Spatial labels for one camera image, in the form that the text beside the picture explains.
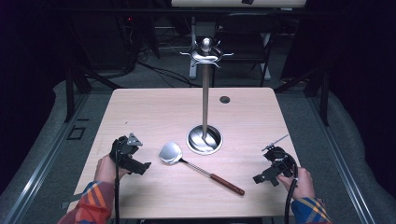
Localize black chair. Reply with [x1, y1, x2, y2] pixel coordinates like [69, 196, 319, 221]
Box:
[212, 11, 283, 89]

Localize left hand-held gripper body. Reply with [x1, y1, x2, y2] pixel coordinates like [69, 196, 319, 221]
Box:
[108, 133, 144, 171]

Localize steel utensil hanging stand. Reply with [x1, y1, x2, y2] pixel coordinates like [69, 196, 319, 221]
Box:
[179, 36, 234, 156]

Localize person's left hand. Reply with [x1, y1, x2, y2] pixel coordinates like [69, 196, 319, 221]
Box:
[93, 154, 131, 185]

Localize black tape square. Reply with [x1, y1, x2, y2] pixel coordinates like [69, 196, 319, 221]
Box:
[65, 124, 87, 142]

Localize grey metal bracket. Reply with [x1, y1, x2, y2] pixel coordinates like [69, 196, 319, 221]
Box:
[60, 191, 84, 210]

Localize steel spatula with wooden handle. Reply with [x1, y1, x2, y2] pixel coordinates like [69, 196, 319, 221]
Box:
[158, 141, 246, 197]

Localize metal floor rail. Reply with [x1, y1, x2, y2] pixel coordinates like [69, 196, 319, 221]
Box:
[306, 94, 379, 224]
[2, 92, 92, 224]

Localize person's right hand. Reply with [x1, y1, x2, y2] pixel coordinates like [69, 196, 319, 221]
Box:
[276, 166, 316, 201]

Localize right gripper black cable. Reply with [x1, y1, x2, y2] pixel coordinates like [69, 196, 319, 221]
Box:
[282, 153, 300, 224]

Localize black metal stand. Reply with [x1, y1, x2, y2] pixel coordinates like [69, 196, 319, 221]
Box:
[273, 60, 332, 128]
[63, 60, 123, 124]

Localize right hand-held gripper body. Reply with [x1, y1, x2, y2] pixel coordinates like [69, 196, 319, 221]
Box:
[261, 133, 297, 179]

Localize black floor cables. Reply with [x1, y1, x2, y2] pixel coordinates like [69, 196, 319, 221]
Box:
[122, 18, 202, 89]

